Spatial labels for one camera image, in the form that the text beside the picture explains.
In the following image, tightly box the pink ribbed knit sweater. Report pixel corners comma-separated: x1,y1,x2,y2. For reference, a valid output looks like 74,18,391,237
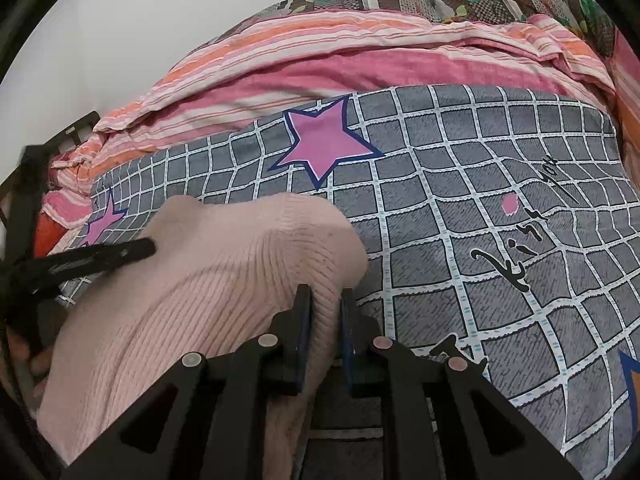
36,192,371,480

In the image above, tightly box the pink orange striped quilt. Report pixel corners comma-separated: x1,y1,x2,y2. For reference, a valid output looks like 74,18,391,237
34,10,640,257

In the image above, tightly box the grey checked star bedsheet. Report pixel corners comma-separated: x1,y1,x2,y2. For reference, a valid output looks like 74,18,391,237
54,84,640,480

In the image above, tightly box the dark bed headboard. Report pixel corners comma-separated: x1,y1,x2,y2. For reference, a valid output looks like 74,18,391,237
0,110,101,211

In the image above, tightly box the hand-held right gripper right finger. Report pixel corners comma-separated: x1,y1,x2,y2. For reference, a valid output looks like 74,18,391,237
341,287,584,480

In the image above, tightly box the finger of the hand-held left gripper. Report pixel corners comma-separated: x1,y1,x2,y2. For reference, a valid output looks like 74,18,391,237
47,237,157,287

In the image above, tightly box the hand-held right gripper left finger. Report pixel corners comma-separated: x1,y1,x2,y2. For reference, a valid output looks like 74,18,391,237
60,284,314,480

